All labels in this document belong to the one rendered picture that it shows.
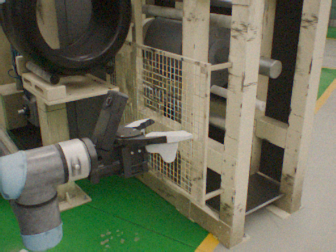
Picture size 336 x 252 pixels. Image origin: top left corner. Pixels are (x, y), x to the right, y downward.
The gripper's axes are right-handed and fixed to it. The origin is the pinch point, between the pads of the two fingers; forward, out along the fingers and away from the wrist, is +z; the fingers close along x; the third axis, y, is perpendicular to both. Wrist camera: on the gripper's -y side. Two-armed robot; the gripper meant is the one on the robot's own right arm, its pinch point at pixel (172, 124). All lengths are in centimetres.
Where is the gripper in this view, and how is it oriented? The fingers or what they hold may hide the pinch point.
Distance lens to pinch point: 82.3
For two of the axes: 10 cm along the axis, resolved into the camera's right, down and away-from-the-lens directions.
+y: 0.7, 9.6, 2.8
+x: 5.3, 2.0, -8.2
